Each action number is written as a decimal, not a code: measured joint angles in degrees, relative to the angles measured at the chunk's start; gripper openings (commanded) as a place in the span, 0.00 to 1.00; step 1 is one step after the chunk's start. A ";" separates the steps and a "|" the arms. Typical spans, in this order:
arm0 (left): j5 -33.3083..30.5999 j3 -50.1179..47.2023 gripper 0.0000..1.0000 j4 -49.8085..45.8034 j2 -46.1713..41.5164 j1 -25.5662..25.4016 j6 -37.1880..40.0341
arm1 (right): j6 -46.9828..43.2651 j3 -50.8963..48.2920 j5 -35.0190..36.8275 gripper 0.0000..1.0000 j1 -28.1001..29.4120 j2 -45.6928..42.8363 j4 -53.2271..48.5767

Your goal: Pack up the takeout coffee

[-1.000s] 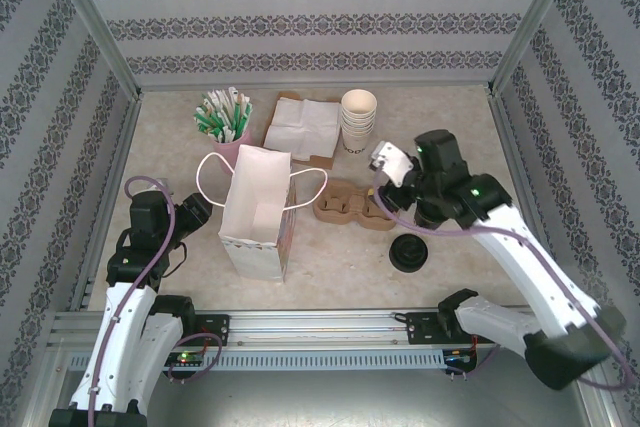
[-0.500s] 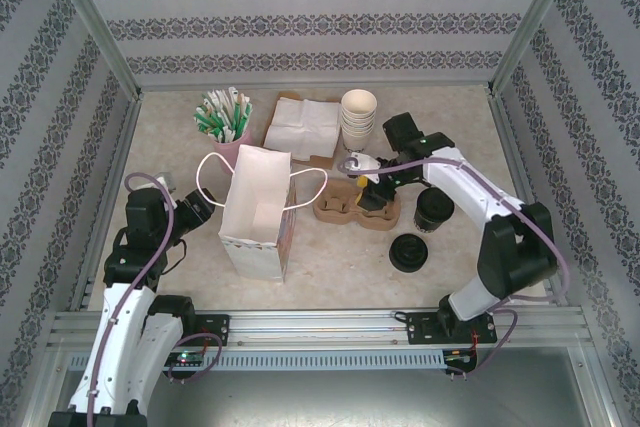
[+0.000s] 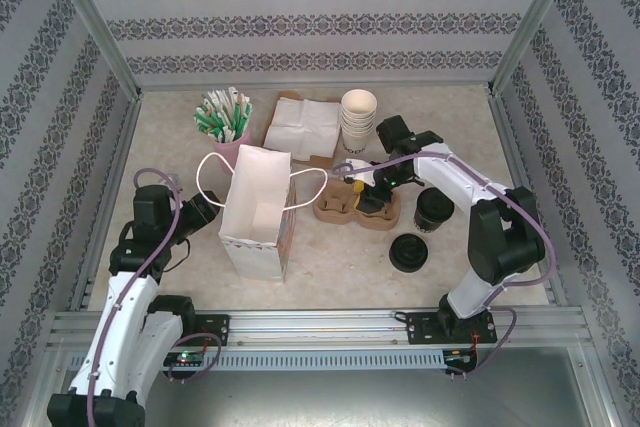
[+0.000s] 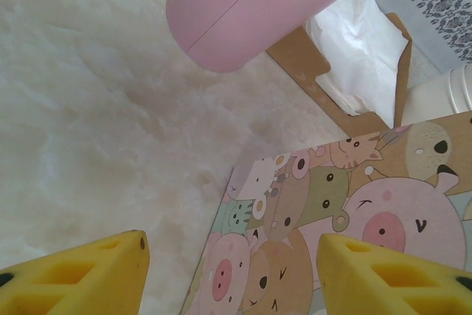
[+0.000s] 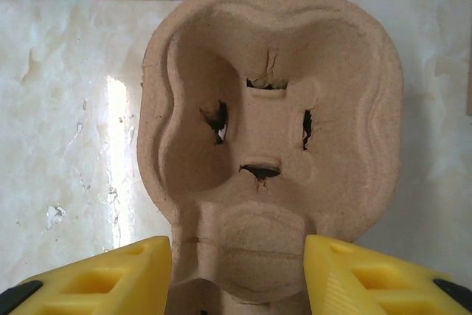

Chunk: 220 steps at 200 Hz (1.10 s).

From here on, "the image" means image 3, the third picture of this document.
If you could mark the white paper stick packet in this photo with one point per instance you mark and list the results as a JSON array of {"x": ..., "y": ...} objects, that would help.
[
  {"x": 216, "y": 101},
  {"x": 232, "y": 99}
]

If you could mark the small circuit board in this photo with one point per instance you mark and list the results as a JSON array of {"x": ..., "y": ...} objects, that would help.
[
  {"x": 185, "y": 359},
  {"x": 460, "y": 358}
]

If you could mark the green white sugar stick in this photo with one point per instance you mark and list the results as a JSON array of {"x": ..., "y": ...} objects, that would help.
[
  {"x": 242, "y": 119},
  {"x": 204, "y": 119}
]

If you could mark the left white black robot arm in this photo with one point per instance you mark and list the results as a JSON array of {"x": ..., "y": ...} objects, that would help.
[{"x": 125, "y": 327}]

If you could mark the takeout cup with black lid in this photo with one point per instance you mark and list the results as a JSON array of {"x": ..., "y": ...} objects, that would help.
[{"x": 434, "y": 204}]

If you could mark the aluminium mounting rail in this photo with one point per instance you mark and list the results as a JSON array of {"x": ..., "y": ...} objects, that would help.
[{"x": 320, "y": 329}]

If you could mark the pink holder cup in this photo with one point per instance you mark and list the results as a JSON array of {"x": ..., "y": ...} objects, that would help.
[{"x": 235, "y": 144}]

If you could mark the stack of black lids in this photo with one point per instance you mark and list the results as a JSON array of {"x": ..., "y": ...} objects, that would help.
[{"x": 409, "y": 253}]

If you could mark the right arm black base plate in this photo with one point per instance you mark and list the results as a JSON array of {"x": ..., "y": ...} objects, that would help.
[{"x": 420, "y": 329}]

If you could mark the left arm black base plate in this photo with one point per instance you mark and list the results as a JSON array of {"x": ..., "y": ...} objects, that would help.
[{"x": 217, "y": 329}]

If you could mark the stack of white paper cups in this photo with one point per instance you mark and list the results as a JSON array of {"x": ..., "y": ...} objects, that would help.
[{"x": 357, "y": 122}]

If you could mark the wooden stirrer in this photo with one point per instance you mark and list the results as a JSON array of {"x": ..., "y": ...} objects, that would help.
[{"x": 245, "y": 98}]

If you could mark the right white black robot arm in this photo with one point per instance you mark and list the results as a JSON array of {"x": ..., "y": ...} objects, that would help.
[{"x": 505, "y": 242}]

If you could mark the white patterned paper bag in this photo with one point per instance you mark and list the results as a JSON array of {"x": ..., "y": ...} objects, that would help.
[{"x": 255, "y": 182}]

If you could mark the aluminium table edge rail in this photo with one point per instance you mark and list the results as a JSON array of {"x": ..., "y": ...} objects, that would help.
[
  {"x": 118, "y": 157},
  {"x": 510, "y": 147}
]

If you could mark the white napkin stack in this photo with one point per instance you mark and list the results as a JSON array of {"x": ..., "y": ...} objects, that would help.
[{"x": 305, "y": 127}]

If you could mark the brown cardboard cup carrier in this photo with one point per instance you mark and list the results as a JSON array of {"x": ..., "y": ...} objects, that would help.
[{"x": 332, "y": 214}]

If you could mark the aluminium frame post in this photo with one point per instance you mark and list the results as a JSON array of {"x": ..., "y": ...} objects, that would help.
[
  {"x": 95, "y": 22},
  {"x": 535, "y": 17}
]

